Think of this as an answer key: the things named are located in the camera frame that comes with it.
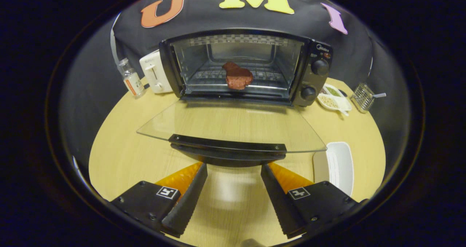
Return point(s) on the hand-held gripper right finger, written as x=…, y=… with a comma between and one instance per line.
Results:
x=280, y=199

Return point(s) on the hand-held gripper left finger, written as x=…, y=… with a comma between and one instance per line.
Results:
x=187, y=201

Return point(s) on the black toaster oven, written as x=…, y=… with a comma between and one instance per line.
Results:
x=313, y=83

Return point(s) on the brown meat piece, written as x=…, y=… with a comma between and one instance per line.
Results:
x=238, y=76

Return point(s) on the white pop-up toaster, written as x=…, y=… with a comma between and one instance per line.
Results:
x=153, y=75

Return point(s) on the white rectangular tray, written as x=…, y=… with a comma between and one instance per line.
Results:
x=340, y=167

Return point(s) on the divided plate of beans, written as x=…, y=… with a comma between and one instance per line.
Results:
x=333, y=101

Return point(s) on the small black disc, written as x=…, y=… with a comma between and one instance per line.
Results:
x=343, y=93

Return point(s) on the small clear bottle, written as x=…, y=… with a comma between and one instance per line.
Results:
x=131, y=81

